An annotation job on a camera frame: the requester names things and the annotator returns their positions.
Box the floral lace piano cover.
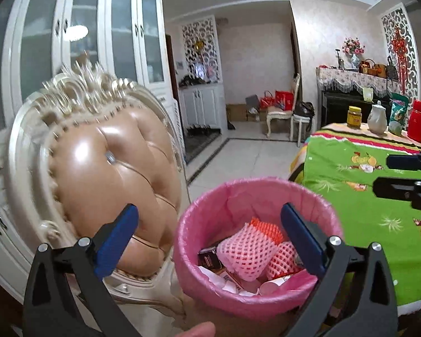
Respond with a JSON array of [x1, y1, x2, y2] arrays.
[[316, 66, 409, 98]]

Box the white tissue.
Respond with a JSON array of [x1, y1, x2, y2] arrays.
[[197, 265, 232, 292]]

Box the red thermos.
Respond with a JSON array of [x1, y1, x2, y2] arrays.
[[407, 100, 421, 143]]

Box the dark wooden door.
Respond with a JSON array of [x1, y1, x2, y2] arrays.
[[165, 34, 180, 92]]

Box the row of dark shoes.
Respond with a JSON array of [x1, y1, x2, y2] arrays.
[[187, 124, 214, 137]]

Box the black piano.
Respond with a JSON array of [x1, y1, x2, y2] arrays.
[[321, 89, 393, 129]]

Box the black bag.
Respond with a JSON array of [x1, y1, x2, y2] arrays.
[[294, 101, 315, 118]]

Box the large red gift bag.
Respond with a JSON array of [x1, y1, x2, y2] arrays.
[[274, 90, 295, 111]]

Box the red knot wall ornament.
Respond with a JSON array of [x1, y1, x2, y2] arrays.
[[391, 30, 409, 83]]

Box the white lattice screen gold ornament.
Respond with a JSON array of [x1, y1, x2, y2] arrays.
[[181, 16, 221, 85]]

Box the black handbag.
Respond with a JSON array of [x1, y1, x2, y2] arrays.
[[386, 56, 400, 79]]

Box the golden leather chair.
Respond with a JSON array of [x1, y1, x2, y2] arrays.
[[3, 60, 193, 320]]

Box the blue white flower vase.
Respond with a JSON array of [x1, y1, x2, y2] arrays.
[[342, 37, 366, 69]]

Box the white wooden stool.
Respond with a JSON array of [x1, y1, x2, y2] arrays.
[[290, 114, 314, 147]]

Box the tall white glass-door cabinet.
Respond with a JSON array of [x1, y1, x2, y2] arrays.
[[0, 0, 178, 300]]

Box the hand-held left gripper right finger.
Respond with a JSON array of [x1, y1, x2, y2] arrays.
[[281, 202, 399, 337]]

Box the yellow-lid brown jar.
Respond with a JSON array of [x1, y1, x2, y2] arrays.
[[347, 106, 363, 129]]

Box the white carved dining chair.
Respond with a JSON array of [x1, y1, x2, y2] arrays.
[[266, 73, 301, 137]]

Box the green snack bag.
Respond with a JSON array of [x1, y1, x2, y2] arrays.
[[388, 93, 409, 136]]

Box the brown cardboard box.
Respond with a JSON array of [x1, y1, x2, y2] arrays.
[[226, 103, 248, 122]]

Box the white lattice screen with knot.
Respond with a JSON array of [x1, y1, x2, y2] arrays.
[[381, 3, 421, 104]]

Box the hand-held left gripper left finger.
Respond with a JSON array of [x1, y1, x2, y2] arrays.
[[23, 204, 141, 337]]

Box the low white cabinet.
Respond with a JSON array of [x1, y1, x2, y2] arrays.
[[178, 82, 227, 136]]

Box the person's left hand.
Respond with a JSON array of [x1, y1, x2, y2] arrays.
[[151, 321, 216, 337]]

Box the pink foam fruit net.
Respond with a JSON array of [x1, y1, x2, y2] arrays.
[[216, 222, 279, 281], [249, 217, 304, 281]]

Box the dark clutter pile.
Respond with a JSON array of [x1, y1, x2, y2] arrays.
[[178, 74, 211, 88]]

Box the pink-lined trash bin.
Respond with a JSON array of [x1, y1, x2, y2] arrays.
[[173, 177, 344, 315]]

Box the beige orange carton box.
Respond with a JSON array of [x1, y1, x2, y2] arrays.
[[216, 267, 242, 288]]

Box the white paper cup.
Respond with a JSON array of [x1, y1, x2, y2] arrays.
[[259, 277, 285, 295]]

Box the black carton box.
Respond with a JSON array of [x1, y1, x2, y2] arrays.
[[198, 247, 223, 271]]

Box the white ceramic teapot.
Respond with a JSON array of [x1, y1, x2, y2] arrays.
[[367, 101, 388, 135]]

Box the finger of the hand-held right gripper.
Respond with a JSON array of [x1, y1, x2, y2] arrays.
[[373, 176, 416, 201], [386, 151, 421, 172]]

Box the white carved panel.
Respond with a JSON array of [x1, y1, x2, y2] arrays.
[[170, 98, 187, 174]]

